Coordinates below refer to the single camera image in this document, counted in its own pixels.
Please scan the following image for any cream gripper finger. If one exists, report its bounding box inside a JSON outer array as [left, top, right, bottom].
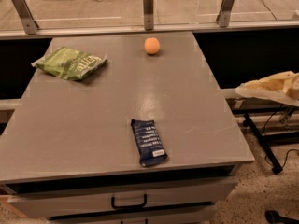
[[239, 71, 296, 92], [286, 73, 299, 99]]

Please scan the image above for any blue rxbar blueberry wrapper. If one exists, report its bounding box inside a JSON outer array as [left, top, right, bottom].
[[131, 119, 167, 167]]

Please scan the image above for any green jalapeno chip bag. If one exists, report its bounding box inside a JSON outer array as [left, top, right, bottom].
[[32, 47, 107, 81]]

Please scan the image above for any black metal stand leg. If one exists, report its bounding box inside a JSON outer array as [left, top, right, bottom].
[[243, 114, 283, 175]]

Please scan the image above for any black object on floor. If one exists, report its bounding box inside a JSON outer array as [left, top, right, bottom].
[[265, 210, 299, 224]]

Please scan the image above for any orange round fruit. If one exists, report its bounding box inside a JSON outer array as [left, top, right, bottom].
[[144, 37, 160, 55]]

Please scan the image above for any grey top drawer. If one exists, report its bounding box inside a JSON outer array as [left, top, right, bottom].
[[8, 176, 237, 217]]

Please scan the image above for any grey drawer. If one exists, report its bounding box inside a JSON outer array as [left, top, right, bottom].
[[8, 176, 237, 217], [48, 205, 217, 224]]

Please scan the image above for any grey lower drawer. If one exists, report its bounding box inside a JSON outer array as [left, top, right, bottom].
[[48, 205, 217, 224]]

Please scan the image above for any black floor cable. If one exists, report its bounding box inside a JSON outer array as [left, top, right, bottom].
[[264, 148, 299, 168]]

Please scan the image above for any horizontal metal rail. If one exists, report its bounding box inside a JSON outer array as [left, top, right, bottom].
[[0, 20, 299, 41]]

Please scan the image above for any right metal railing bracket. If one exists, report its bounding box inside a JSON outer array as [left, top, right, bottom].
[[216, 0, 235, 28]]

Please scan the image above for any metal railing bracket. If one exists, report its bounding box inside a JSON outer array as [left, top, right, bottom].
[[11, 0, 39, 35], [143, 0, 154, 30], [216, 0, 235, 28]]

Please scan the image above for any middle metal railing bracket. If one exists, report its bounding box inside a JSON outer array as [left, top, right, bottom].
[[143, 0, 154, 30]]

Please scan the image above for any black drawer handle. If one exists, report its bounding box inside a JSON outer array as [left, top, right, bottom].
[[110, 194, 148, 210]]

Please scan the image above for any left metal railing bracket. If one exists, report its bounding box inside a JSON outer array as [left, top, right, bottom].
[[11, 0, 39, 35]]

